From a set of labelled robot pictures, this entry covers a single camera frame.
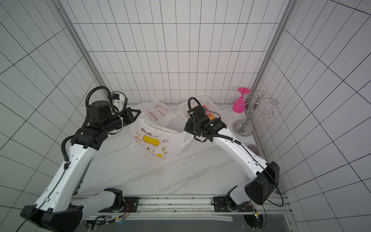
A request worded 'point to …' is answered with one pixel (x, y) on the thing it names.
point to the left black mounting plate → (128, 204)
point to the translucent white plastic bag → (160, 142)
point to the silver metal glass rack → (244, 127)
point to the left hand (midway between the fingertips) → (140, 114)
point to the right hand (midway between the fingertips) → (188, 124)
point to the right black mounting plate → (225, 204)
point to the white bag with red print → (158, 112)
